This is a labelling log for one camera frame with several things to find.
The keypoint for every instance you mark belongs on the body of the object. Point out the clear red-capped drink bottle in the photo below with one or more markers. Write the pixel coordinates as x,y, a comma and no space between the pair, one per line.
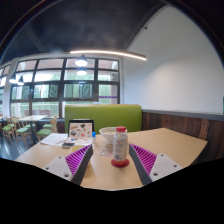
120,145

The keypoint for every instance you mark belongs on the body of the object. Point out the black pendant lamps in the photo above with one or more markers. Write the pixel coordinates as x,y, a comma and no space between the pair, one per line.
81,61

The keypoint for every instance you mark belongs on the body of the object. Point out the curved linear ceiling light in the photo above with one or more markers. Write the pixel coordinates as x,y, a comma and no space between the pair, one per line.
110,53

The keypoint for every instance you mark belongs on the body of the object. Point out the small black box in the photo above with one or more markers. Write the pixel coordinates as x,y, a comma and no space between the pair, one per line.
68,145

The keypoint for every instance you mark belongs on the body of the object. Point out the dark-framed window wall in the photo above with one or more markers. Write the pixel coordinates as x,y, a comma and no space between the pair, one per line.
56,91

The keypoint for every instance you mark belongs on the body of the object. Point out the white bowl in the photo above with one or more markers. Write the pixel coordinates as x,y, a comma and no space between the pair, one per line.
106,134

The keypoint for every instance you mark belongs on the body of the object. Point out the white sticker sheet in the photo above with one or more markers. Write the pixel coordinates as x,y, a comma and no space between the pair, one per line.
81,140

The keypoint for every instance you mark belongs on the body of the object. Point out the wooden dining table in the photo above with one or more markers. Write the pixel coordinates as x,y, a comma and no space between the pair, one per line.
32,117

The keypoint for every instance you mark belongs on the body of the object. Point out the white paper sheets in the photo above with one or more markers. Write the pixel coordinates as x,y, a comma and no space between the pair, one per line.
53,139

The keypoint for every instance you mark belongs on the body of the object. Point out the small blue-capped bottle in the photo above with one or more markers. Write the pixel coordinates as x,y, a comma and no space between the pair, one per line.
94,137

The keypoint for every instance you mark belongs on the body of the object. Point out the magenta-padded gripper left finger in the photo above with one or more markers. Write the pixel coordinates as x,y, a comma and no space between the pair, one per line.
57,166

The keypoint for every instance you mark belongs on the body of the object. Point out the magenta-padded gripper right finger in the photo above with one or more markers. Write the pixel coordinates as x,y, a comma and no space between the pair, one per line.
165,165

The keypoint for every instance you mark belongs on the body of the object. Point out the black tablet covered with stickers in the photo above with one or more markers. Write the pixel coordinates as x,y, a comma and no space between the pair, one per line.
81,129

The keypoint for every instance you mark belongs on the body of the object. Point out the wooden chairs with green seats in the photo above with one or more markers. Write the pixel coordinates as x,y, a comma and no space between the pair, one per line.
21,130

